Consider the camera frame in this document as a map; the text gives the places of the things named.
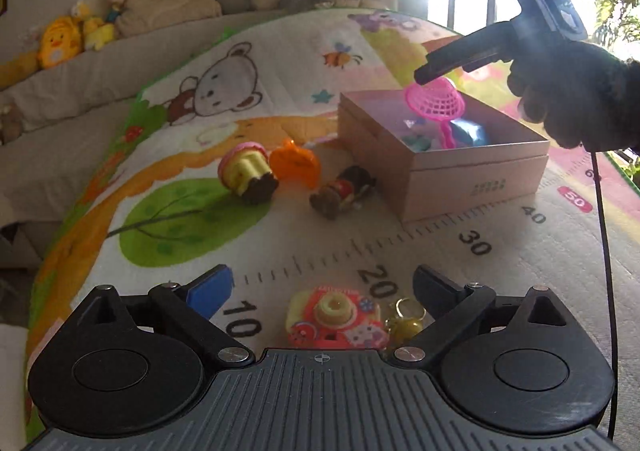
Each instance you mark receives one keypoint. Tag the blue white tissue pack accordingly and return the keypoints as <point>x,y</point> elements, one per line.
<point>467,133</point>

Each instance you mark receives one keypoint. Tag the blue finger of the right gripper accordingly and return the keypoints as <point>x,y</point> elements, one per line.
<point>493,43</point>

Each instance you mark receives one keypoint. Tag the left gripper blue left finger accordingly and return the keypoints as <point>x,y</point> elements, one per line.
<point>208,293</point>

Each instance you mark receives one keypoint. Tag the yellow duck plush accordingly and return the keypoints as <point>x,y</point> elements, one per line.
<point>60,42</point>

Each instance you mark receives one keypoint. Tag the beige pillow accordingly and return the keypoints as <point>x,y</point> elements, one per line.
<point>143,16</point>

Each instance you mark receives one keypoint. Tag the small yellow chick plush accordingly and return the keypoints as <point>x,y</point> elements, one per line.
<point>96,33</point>

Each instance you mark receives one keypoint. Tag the teal toy with handle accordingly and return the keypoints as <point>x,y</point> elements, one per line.
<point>417,142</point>

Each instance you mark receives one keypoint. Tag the pink yellow cupcake toy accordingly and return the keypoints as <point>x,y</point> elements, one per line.
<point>245,171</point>

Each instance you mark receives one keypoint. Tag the pink toy camera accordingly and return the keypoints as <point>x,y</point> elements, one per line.
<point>328,318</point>

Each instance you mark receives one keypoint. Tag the folded beige blanket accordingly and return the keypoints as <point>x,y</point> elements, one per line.
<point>351,4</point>

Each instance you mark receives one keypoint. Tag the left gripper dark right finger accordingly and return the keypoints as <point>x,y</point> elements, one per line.
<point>435,293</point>

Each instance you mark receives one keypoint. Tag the orange plastic toy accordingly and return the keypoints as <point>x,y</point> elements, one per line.
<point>291,162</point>

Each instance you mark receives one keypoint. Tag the pink cardboard box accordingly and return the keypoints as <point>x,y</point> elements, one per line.
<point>417,186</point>

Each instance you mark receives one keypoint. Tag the pink toy net scoop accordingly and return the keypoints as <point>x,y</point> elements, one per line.
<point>438,101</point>

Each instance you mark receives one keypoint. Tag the brown doll figure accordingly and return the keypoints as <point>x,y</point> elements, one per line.
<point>337,195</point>

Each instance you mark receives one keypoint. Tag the black gloved right hand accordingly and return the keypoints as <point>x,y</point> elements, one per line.
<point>581,94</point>

